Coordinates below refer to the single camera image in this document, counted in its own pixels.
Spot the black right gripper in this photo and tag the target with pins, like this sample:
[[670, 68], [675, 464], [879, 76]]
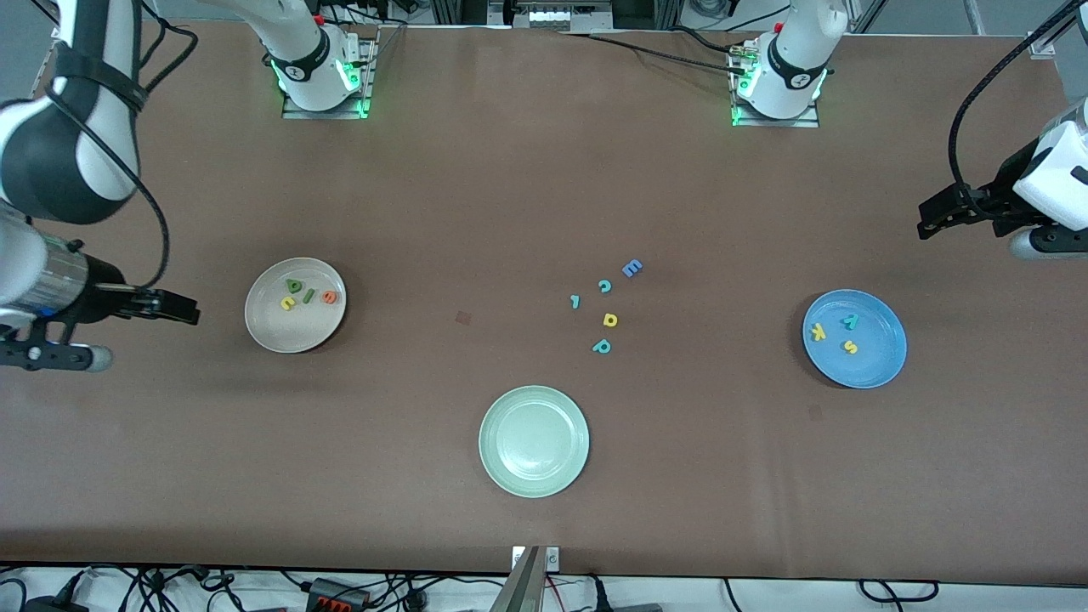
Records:
[[104, 289]]

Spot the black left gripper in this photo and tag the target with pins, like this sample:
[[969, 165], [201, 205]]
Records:
[[1000, 200]]

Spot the teal foam letter y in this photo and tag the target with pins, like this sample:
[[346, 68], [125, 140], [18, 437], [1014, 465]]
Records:
[[849, 321]]

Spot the beige brown round plate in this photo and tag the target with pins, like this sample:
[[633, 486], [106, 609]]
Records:
[[280, 331]]

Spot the blue round plate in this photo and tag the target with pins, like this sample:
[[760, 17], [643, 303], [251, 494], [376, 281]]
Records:
[[875, 365]]

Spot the black power adapter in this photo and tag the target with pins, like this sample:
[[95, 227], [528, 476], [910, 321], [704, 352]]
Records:
[[51, 605]]

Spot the blue foam letter E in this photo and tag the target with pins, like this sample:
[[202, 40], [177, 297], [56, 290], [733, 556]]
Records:
[[631, 269]]

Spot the black red power strip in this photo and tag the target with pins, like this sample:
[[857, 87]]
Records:
[[336, 595]]

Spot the teal foam letter p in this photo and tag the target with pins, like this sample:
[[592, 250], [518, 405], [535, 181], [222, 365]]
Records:
[[597, 348]]

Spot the pale green round plate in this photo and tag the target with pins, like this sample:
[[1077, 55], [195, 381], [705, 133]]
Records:
[[534, 442]]

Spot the grey terminal block device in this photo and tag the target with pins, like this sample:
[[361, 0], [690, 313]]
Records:
[[561, 15]]

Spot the black power plug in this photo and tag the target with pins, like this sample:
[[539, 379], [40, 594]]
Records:
[[597, 592]]

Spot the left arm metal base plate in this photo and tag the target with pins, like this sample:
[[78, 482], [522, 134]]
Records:
[[807, 123]]

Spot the metal table corner bracket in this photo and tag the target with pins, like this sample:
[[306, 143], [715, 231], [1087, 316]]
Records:
[[1042, 44]]

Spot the aluminium frame profile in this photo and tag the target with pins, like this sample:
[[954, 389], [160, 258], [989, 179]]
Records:
[[459, 10], [1058, 25]]

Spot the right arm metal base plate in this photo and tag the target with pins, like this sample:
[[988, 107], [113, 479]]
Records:
[[340, 113]]

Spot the grey metal camera pole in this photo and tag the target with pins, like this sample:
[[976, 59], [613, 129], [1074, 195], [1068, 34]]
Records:
[[520, 586]]

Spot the white pole bracket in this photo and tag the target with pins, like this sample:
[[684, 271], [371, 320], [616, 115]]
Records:
[[552, 558]]

